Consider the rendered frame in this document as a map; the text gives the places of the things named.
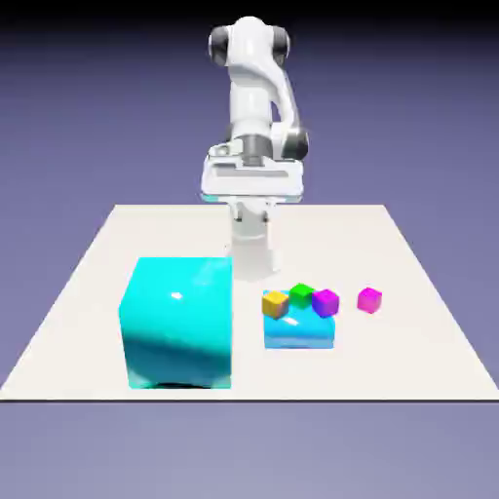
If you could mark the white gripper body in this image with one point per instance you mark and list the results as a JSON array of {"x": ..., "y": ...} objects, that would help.
[{"x": 251, "y": 183}]

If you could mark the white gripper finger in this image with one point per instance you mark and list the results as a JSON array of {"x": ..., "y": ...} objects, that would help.
[
  {"x": 238, "y": 212},
  {"x": 265, "y": 212}
]

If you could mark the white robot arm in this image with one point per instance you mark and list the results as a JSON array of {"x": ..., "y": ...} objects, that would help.
[{"x": 249, "y": 78}]

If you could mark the small green cube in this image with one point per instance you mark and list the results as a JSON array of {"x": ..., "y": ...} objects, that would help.
[{"x": 301, "y": 296}]

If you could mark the small yellow cube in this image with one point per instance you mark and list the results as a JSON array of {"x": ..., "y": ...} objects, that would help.
[{"x": 275, "y": 305}]

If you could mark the small purple cube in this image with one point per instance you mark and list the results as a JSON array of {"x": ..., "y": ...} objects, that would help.
[{"x": 325, "y": 303}]

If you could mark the small magenta cube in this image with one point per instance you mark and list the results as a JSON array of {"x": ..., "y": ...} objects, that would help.
[{"x": 369, "y": 300}]

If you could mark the large cyan box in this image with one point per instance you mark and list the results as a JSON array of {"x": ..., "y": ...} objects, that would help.
[{"x": 175, "y": 312}]

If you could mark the large blue box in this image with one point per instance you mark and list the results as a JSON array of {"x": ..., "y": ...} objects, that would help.
[{"x": 298, "y": 331}]

